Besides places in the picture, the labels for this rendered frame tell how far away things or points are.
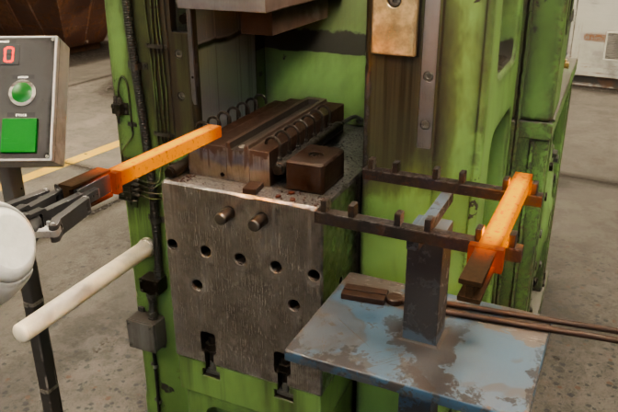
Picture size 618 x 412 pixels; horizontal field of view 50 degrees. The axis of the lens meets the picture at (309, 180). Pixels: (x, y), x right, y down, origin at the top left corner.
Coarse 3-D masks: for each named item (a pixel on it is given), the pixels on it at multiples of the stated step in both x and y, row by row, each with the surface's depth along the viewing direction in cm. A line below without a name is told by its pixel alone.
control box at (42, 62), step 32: (0, 64) 145; (32, 64) 145; (64, 64) 150; (0, 96) 144; (32, 96) 144; (64, 96) 150; (0, 128) 143; (64, 128) 150; (0, 160) 142; (32, 160) 142
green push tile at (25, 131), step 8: (8, 120) 142; (16, 120) 142; (24, 120) 142; (32, 120) 142; (8, 128) 142; (16, 128) 142; (24, 128) 142; (32, 128) 142; (8, 136) 142; (16, 136) 142; (24, 136) 142; (32, 136) 142; (8, 144) 142; (16, 144) 142; (24, 144) 142; (32, 144) 142; (8, 152) 142; (16, 152) 142; (24, 152) 142; (32, 152) 142
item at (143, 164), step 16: (208, 128) 128; (176, 144) 117; (192, 144) 121; (128, 160) 109; (144, 160) 109; (160, 160) 113; (80, 176) 99; (96, 176) 99; (112, 176) 102; (128, 176) 106; (64, 192) 96; (112, 192) 103
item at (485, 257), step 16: (528, 176) 113; (512, 192) 106; (512, 208) 100; (496, 224) 95; (512, 224) 98; (480, 240) 90; (496, 240) 90; (480, 256) 85; (496, 256) 87; (464, 272) 81; (480, 272) 81; (496, 272) 87; (464, 288) 82; (480, 288) 82
